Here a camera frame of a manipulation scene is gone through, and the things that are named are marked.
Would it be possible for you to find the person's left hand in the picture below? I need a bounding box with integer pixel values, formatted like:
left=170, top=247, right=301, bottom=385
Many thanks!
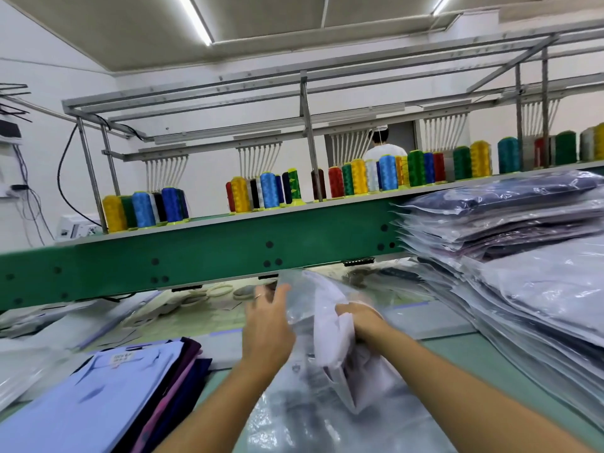
left=240, top=282, right=298, bottom=378

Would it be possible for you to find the person's right hand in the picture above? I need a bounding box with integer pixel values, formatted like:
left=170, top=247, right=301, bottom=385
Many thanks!
left=335, top=301, right=394, bottom=357

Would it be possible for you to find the stack of plastic bags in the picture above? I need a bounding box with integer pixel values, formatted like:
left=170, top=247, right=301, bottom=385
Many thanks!
left=236, top=354, right=459, bottom=453

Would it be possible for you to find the stack of bagged garments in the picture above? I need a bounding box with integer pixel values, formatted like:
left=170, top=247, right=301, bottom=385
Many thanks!
left=396, top=169, right=604, bottom=430

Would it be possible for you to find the light blue shirt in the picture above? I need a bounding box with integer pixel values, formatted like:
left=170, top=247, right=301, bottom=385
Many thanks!
left=0, top=339, right=185, bottom=453

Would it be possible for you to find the person's right forearm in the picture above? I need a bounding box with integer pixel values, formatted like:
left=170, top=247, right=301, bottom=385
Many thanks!
left=363, top=325, right=591, bottom=453

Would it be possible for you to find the person's left forearm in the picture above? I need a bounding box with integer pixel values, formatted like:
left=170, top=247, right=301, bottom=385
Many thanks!
left=155, top=358, right=284, bottom=453

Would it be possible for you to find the green machine beam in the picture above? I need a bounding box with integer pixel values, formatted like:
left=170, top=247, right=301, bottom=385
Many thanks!
left=0, top=160, right=604, bottom=312

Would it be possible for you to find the row of coloured thread spools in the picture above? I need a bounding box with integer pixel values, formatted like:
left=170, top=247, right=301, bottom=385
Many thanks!
left=101, top=122, right=604, bottom=234

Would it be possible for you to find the grey metal thread rack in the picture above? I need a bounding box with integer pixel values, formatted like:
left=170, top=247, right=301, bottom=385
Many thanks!
left=61, top=18, right=604, bottom=232

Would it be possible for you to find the white box device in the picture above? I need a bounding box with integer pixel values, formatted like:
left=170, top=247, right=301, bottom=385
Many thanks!
left=57, top=214, right=103, bottom=242

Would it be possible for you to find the crumpled clear plastic film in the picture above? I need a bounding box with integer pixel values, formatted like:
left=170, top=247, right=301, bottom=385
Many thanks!
left=0, top=339, right=67, bottom=411

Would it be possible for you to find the black hanging cable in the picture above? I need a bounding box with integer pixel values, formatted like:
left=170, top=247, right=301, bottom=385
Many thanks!
left=57, top=125, right=105, bottom=227

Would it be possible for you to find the wall router with antennas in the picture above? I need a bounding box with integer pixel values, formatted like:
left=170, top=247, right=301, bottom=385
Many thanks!
left=0, top=84, right=30, bottom=147

